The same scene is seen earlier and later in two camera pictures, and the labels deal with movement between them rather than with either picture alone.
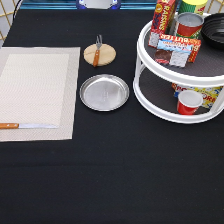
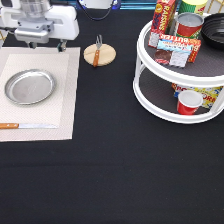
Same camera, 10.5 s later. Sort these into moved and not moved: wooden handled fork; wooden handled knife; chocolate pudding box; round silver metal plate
Moved: round silver metal plate
Not moved: wooden handled fork; wooden handled knife; chocolate pudding box
